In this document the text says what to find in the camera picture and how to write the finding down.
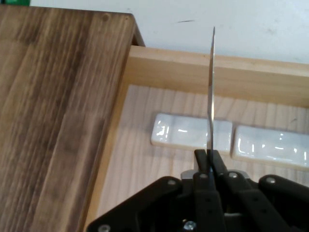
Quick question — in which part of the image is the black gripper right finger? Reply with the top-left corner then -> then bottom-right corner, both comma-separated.
212,150 -> 309,232

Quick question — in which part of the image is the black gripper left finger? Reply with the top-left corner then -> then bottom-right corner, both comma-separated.
86,149 -> 225,232

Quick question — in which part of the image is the silver table knife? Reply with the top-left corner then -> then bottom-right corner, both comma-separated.
206,26 -> 217,194

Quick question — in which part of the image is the light wooden drawer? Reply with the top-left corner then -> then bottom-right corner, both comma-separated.
84,45 -> 309,232

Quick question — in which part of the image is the white ceramic cutlery rest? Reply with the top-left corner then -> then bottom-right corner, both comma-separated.
151,112 -> 234,156
230,124 -> 309,173

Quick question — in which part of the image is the dark wooden countertop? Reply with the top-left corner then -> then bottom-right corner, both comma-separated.
0,4 -> 145,232

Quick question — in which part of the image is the green foam block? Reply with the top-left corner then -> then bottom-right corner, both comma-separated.
4,0 -> 31,6

